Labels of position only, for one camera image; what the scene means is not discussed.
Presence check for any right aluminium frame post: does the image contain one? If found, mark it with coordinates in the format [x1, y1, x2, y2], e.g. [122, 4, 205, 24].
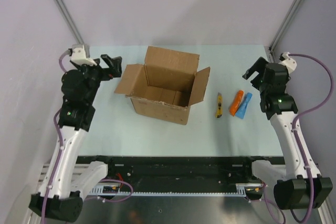
[268, 0, 305, 51]

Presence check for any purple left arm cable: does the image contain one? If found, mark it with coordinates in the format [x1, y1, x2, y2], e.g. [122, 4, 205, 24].
[40, 50, 133, 218]

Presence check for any left aluminium frame post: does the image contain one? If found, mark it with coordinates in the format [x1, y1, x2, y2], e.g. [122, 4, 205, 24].
[53, 0, 84, 44]

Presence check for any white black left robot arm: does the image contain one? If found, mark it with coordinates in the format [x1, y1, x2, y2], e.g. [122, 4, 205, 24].
[29, 54, 122, 223]

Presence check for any grey slotted cable duct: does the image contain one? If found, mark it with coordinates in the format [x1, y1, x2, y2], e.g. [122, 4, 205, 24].
[89, 183, 249, 197]

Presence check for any orange cylindrical tube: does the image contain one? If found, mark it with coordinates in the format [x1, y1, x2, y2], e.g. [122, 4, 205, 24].
[229, 90, 244, 116]

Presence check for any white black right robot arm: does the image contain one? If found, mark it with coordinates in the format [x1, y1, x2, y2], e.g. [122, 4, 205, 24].
[242, 55, 333, 210]

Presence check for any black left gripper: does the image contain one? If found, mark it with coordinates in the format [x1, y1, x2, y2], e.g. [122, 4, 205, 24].
[75, 54, 121, 103]

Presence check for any yellow utility knife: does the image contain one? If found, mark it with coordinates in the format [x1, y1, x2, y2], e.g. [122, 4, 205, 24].
[215, 92, 223, 119]

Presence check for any blue cylindrical tube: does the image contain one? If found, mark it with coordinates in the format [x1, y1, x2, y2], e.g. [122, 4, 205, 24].
[235, 92, 253, 119]

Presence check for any brown cardboard express box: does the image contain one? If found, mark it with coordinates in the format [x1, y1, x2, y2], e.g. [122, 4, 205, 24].
[115, 46, 211, 125]

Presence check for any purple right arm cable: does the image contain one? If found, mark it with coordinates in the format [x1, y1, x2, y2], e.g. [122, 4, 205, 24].
[264, 53, 334, 223]

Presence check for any aluminium frame post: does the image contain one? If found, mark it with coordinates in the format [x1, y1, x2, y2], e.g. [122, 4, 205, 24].
[53, 0, 84, 44]
[268, 0, 305, 51]

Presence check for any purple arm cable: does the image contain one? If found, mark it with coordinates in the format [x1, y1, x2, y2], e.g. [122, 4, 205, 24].
[264, 53, 334, 223]
[40, 50, 133, 218]

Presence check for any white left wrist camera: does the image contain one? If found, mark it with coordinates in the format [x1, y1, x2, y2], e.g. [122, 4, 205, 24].
[70, 44, 97, 66]

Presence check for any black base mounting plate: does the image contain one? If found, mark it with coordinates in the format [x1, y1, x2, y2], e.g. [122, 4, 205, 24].
[76, 155, 285, 184]

